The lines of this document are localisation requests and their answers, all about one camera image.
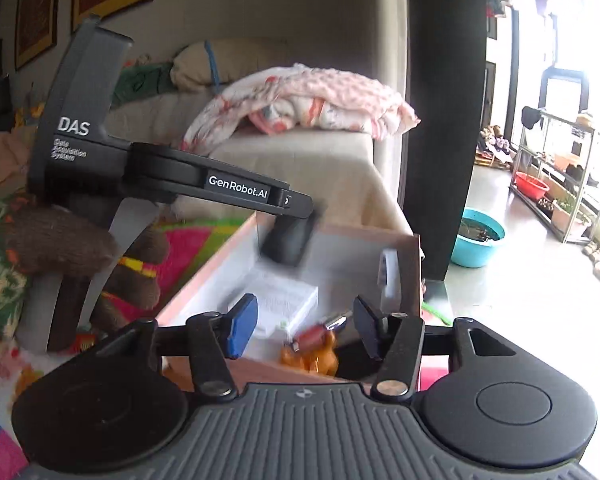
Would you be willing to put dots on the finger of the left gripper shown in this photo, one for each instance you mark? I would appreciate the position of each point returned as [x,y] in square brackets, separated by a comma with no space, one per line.
[277,201]

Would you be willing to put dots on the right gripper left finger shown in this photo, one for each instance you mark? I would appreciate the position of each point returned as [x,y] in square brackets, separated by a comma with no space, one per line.
[213,338]

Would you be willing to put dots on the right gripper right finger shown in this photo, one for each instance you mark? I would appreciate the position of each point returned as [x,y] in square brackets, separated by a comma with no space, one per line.
[395,341]

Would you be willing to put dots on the white usb charger hub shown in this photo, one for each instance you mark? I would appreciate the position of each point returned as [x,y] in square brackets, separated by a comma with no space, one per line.
[388,276]

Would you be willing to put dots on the white small carton box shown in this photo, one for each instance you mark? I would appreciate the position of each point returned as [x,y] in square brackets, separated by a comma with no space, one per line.
[284,303]

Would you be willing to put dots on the brown flocked cat figurine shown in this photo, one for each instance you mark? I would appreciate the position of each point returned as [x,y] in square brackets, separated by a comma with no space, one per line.
[320,360]

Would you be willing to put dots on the red lighter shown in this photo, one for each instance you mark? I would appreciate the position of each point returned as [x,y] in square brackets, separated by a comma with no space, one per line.
[310,339]

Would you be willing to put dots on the brown knitted gloved hand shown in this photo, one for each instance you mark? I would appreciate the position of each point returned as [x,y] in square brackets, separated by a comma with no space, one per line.
[39,239]

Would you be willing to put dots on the pink cardboard box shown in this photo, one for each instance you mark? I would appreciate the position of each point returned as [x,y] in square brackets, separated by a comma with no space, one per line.
[342,261]

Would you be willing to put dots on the green plush toy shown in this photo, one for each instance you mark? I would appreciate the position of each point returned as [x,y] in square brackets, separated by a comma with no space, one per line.
[141,82]

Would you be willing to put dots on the beige covered sofa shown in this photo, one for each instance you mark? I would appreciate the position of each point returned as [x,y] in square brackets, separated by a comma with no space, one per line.
[334,167]

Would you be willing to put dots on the pink floral blanket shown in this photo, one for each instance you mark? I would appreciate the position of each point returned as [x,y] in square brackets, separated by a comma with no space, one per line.
[282,98]

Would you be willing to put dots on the blue plastic basin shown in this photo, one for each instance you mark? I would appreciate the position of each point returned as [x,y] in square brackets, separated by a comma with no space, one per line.
[478,237]

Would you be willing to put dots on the framed picture left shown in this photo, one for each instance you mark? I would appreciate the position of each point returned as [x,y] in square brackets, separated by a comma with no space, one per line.
[36,30]

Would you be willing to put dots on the red plastic basin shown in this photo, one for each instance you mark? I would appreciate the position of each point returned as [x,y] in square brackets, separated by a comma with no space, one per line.
[529,186]

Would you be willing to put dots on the colourful duck play mat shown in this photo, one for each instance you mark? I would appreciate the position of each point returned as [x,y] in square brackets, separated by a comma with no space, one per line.
[170,255]

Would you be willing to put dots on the metal balcony shelf rack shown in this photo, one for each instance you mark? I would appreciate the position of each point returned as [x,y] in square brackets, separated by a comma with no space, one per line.
[565,154]

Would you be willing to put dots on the beige pillow with blue strap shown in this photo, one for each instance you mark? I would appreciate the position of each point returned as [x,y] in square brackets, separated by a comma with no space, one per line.
[211,63]

